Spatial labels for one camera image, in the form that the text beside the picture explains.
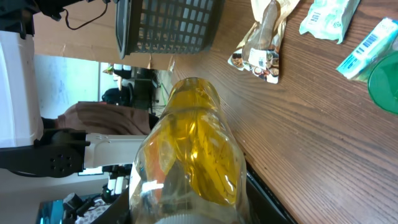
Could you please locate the seated person in background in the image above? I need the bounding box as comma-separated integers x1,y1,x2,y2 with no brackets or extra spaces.
42,102,159,135

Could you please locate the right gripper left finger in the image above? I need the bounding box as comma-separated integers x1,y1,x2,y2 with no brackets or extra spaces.
104,187,131,224

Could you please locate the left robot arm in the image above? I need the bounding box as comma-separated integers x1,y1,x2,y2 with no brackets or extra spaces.
1,0,145,178

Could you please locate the green lid jar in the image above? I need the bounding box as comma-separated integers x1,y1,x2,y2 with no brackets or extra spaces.
368,51,397,114

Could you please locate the snack packet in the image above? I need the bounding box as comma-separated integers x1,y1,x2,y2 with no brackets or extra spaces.
228,0,299,84

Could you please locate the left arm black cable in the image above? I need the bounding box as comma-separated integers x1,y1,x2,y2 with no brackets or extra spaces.
62,0,109,31

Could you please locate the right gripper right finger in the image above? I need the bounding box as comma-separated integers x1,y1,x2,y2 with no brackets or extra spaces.
246,162,297,224

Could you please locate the teal tissue pack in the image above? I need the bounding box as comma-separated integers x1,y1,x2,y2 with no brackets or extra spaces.
299,0,360,44

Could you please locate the small kleenex tissue pack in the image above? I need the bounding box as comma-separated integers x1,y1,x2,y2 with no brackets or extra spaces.
336,17,397,82

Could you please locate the yellow bottle silver cap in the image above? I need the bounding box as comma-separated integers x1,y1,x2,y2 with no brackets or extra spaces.
129,78,253,223

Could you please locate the grey plastic mesh basket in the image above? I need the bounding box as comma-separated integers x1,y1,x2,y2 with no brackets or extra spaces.
115,0,224,58

